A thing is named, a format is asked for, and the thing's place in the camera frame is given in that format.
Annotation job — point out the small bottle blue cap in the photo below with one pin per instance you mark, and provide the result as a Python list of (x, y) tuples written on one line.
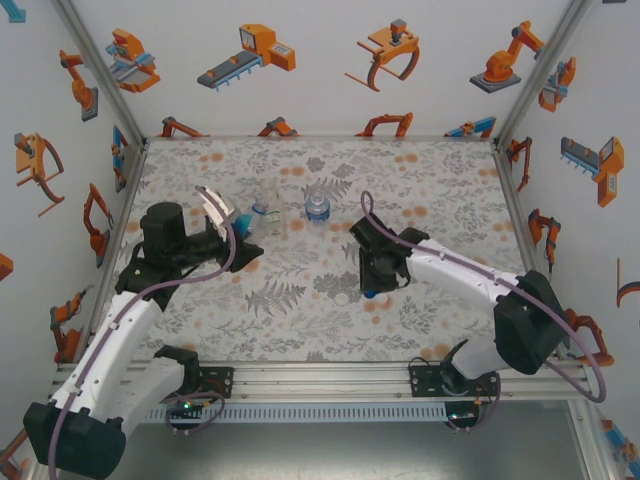
[(262, 220)]

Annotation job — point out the clear bottle dark blue label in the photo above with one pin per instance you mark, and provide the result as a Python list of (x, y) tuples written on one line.
[(317, 207)]

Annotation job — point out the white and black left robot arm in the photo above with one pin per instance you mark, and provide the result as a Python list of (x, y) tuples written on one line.
[(125, 330)]

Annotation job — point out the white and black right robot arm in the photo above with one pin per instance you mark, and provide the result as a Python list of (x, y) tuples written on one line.
[(435, 270)]

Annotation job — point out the floral patterned table mat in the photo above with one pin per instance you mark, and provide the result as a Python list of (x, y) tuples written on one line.
[(320, 340)]

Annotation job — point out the green-lit circuit board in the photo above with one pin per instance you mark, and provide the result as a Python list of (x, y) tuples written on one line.
[(461, 415), (185, 409)]

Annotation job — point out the aluminium side rail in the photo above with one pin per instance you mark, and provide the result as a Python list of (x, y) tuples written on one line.
[(522, 225), (127, 202)]

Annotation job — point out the aluminium front rail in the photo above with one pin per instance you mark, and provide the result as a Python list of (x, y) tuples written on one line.
[(320, 382)]

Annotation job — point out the aluminium frame post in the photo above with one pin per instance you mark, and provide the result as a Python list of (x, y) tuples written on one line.
[(545, 75), (595, 445), (100, 75)]

